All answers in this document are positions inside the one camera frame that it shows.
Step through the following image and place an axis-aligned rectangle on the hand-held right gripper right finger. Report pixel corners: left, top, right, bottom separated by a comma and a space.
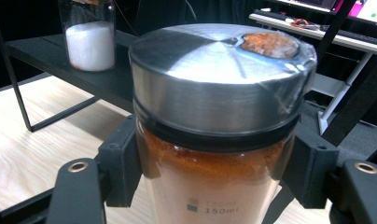
280, 121, 341, 210

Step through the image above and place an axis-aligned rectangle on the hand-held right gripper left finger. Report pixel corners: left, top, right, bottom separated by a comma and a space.
95, 114, 144, 209

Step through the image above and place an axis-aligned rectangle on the glass jar of orange powder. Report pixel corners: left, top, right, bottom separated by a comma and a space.
128, 22, 318, 224

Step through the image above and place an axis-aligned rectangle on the glass jar of white powder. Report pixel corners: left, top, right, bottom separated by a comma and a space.
58, 0, 117, 73

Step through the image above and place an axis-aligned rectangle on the black two-tier shelf rack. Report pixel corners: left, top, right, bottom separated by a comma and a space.
0, 0, 377, 162

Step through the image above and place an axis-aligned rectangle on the black keyboard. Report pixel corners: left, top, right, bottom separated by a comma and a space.
319, 23, 377, 48

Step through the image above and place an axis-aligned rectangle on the orange tool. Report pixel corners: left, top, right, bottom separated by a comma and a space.
289, 18, 320, 31

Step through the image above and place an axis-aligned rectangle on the computer monitor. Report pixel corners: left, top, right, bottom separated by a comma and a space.
274, 0, 377, 26

